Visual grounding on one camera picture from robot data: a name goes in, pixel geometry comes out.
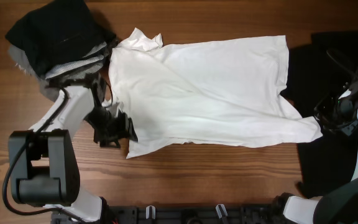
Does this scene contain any black base rail with clips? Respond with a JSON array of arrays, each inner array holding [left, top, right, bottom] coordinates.
[[50, 203, 279, 224]]

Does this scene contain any black folded garment on stack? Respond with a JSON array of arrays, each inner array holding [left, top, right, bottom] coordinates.
[[6, 0, 116, 76]]

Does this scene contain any black garment at right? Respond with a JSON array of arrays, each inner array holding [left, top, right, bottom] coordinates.
[[281, 30, 358, 198]]

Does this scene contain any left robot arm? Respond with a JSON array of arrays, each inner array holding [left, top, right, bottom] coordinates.
[[2, 73, 138, 223]]

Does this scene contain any white t-shirt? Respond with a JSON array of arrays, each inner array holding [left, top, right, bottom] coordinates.
[[108, 29, 322, 158]]

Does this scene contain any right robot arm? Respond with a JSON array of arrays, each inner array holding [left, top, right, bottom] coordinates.
[[274, 57, 358, 223]]

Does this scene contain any grey folded garments stack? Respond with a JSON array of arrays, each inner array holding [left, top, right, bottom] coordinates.
[[7, 39, 118, 101]]

